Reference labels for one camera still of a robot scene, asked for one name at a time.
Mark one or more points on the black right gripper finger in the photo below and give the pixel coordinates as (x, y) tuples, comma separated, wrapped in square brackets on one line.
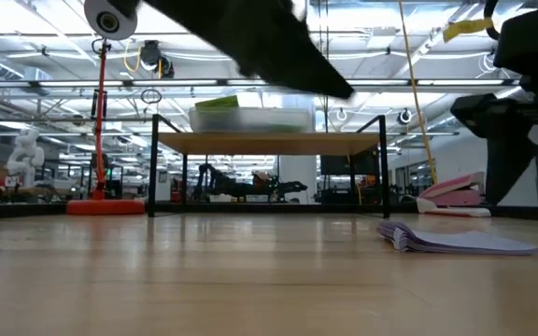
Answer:
[(493, 116), (507, 163)]

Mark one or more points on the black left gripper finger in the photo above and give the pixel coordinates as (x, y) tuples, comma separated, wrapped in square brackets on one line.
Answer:
[(311, 74)]

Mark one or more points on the green sticky note pad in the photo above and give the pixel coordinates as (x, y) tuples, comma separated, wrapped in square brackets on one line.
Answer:
[(217, 103)]

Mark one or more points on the black background robot arm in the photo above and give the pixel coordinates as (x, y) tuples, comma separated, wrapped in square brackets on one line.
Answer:
[(231, 186)]

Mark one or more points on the pink and white stapler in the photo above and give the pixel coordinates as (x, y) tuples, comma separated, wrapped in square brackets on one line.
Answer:
[(456, 196)]

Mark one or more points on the clear pencil box pink lid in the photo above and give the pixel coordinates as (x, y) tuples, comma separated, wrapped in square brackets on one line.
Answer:
[(259, 120)]

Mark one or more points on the wooden riser shelf black legs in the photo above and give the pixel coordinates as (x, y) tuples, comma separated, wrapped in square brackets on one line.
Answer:
[(269, 144)]

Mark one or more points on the yellow tag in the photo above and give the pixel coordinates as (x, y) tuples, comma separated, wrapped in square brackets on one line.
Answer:
[(465, 28)]

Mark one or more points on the lavender sticky note pad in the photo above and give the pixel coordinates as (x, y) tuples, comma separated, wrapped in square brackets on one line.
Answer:
[(460, 242)]

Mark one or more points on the black background monitor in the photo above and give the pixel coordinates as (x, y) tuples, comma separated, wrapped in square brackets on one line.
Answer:
[(339, 165)]

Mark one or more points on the red desk lamp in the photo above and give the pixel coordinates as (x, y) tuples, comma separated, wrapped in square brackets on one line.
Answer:
[(110, 18)]

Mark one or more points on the black metal table frame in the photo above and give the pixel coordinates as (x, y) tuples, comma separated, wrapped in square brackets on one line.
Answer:
[(250, 208)]

